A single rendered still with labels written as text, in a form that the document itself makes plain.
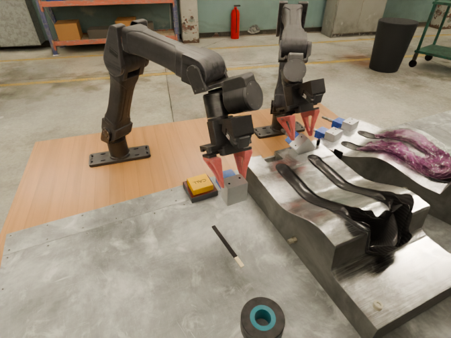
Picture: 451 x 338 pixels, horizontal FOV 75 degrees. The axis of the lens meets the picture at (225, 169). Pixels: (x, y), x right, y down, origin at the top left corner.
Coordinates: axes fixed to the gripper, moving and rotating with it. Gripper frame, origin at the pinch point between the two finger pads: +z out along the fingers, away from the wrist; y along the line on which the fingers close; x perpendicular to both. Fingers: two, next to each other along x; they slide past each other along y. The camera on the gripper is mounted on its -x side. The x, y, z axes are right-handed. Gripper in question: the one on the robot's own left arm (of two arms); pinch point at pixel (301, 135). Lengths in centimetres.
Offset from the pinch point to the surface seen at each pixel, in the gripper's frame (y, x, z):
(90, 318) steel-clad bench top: -64, -13, 23
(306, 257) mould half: -18.6, -20.7, 24.1
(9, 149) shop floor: -132, 228, -23
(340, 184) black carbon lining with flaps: 0.6, -12.5, 13.5
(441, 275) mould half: 0.9, -36.5, 29.2
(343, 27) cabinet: 402, 383, -132
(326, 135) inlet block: 15.1, 7.5, 3.2
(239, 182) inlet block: -27.8, -13.9, 4.9
